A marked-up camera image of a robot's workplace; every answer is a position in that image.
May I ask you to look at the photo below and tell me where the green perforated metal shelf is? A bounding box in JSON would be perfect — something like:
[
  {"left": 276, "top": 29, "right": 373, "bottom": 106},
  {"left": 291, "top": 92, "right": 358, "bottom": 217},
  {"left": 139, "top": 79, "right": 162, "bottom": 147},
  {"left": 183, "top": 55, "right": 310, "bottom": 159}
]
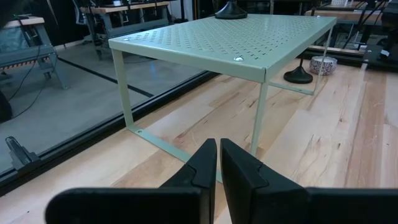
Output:
[{"left": 108, "top": 13, "right": 338, "bottom": 184}]

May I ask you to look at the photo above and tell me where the black candlestick holder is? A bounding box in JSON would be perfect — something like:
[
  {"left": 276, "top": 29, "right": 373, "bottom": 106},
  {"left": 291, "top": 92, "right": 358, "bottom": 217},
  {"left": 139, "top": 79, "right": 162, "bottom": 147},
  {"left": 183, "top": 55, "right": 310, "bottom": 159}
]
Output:
[
  {"left": 283, "top": 57, "right": 314, "bottom": 85},
  {"left": 214, "top": 0, "right": 249, "bottom": 20}
]

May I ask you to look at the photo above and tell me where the black frame clamp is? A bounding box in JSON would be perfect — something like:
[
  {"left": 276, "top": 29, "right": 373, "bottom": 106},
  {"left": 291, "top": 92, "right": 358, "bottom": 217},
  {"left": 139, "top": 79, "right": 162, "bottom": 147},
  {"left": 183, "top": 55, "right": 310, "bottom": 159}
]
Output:
[{"left": 4, "top": 136, "right": 42, "bottom": 171}]

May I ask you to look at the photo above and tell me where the red patterned white candle tin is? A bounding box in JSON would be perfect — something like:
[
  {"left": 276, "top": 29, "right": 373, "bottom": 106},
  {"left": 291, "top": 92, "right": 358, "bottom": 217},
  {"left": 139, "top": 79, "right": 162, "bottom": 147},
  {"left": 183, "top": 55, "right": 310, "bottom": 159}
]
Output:
[{"left": 309, "top": 55, "right": 338, "bottom": 76}]

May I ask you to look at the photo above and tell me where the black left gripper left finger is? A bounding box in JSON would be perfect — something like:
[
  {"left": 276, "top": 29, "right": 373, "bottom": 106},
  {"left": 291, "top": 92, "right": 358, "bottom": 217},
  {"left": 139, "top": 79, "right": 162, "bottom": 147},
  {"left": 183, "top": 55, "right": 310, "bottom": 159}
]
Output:
[{"left": 45, "top": 138, "right": 218, "bottom": 224}]

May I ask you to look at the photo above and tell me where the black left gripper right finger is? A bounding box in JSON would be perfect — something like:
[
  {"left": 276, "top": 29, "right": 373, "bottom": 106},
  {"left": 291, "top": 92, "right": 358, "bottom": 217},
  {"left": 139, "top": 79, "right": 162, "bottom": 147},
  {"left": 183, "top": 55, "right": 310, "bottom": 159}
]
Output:
[{"left": 220, "top": 138, "right": 398, "bottom": 224}]

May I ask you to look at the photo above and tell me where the grey workbench with wooden top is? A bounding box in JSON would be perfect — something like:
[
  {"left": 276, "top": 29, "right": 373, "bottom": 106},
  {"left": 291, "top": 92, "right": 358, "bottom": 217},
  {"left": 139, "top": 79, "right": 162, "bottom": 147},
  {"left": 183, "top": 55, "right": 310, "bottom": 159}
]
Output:
[
  {"left": 0, "top": 16, "right": 70, "bottom": 91},
  {"left": 80, "top": 1, "right": 171, "bottom": 60}
]

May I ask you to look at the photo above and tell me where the black aluminium table frame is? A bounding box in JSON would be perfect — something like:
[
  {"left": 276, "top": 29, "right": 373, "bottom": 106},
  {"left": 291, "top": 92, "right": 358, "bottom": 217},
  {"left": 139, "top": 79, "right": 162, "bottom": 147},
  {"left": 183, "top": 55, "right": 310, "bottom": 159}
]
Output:
[{"left": 0, "top": 43, "right": 398, "bottom": 197}]

